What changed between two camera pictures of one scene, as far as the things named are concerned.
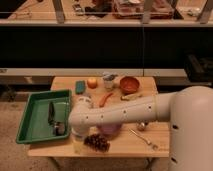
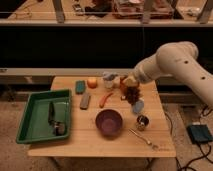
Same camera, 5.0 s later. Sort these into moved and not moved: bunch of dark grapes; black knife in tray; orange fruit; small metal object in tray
Moved: bunch of dark grapes
Not moved: black knife in tray; orange fruit; small metal object in tray
